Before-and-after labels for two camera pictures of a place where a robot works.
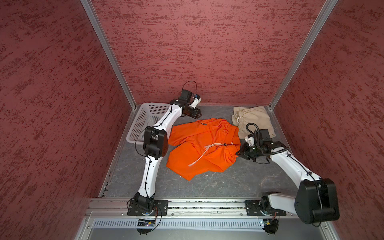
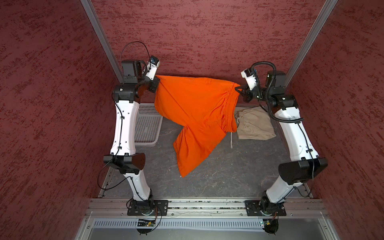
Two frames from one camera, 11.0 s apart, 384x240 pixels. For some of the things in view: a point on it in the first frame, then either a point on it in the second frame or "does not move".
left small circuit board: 143,223 does not move
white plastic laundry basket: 144,115 does not move
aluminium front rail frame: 117,208 does not move
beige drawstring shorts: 258,115 does not move
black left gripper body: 191,112 to 151,85
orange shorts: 202,146 to 204,106
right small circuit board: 271,225 does not move
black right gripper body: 251,152 to 258,94
